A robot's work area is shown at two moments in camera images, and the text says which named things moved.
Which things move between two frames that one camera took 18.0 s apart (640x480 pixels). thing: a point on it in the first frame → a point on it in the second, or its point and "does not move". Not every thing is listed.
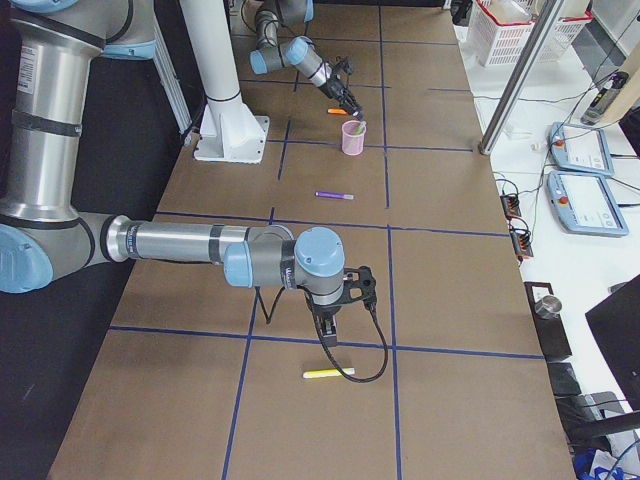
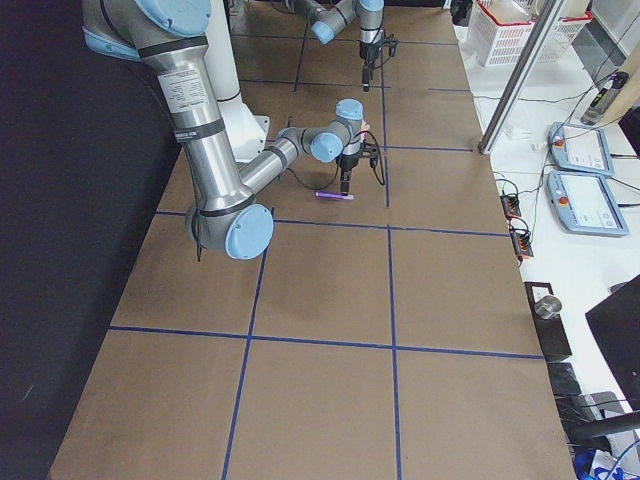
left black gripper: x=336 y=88 → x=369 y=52
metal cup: x=549 y=307 does not move
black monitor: x=616 y=322 does not move
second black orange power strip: x=522 y=242 does not move
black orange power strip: x=511 y=206 does not move
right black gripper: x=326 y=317 → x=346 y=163
